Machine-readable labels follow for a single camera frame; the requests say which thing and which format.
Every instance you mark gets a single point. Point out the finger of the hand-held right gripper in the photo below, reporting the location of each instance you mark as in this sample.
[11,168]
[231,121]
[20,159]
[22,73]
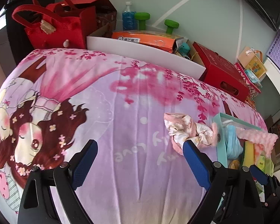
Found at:
[259,175]

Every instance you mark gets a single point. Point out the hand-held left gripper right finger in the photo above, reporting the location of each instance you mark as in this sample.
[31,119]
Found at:
[198,165]

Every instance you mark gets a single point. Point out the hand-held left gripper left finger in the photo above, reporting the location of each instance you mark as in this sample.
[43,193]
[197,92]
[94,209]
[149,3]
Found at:
[84,165]

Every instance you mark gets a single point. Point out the green tissue pack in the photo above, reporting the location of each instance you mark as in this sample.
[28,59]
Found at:
[260,162]

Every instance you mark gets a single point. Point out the green cloth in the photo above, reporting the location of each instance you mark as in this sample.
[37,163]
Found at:
[269,166]

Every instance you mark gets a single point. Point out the yellow sponge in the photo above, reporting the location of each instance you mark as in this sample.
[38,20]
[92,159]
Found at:
[249,152]

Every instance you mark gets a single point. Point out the white tray with teal rim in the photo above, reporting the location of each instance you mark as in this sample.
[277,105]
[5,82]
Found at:
[220,142]

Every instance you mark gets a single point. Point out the pink floral cloth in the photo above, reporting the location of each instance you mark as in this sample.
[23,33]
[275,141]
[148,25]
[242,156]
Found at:
[189,128]

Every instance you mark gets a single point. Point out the pink striped fluffy cloth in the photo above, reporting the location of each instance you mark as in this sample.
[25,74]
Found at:
[256,136]

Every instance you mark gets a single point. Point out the blue face mask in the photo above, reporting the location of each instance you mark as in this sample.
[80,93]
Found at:
[233,142]

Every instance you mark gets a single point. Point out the brown cardboard boxes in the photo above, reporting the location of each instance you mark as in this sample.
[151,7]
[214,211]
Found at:
[276,133]

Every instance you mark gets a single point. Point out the red patterned flat box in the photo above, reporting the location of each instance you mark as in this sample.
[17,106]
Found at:
[250,102]

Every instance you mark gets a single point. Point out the red patterned tin box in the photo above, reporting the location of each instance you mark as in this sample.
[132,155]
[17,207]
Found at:
[253,88]

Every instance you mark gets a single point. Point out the white desk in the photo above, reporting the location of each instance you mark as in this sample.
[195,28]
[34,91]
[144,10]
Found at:
[276,81]

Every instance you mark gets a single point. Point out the red gift box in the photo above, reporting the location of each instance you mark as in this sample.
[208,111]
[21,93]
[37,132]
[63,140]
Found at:
[219,70]

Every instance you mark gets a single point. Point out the blue wipes pack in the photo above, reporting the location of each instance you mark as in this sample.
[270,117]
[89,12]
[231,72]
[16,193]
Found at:
[253,75]

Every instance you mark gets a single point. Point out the teal toy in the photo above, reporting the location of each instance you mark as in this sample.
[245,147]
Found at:
[184,50]

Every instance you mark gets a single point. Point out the white storage box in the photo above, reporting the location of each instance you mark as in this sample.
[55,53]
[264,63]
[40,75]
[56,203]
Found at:
[135,51]

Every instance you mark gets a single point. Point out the orange cardboard box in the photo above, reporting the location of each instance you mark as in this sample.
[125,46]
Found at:
[149,39]

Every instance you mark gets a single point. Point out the red felt handbag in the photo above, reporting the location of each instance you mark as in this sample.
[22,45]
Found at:
[60,28]

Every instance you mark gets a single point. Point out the green dumbbell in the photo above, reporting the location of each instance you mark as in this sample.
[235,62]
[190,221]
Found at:
[171,25]
[141,19]

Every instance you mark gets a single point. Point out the black cabinet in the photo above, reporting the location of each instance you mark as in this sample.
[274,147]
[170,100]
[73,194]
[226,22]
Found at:
[16,37]

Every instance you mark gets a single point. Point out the bottle with blue liquid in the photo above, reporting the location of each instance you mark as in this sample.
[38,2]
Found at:
[128,19]

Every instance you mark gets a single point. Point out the dark red cardboard box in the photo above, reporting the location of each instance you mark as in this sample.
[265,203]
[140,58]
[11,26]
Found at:
[102,7]

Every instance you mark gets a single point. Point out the black wall television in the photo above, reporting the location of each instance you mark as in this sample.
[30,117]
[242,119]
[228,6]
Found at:
[259,2]

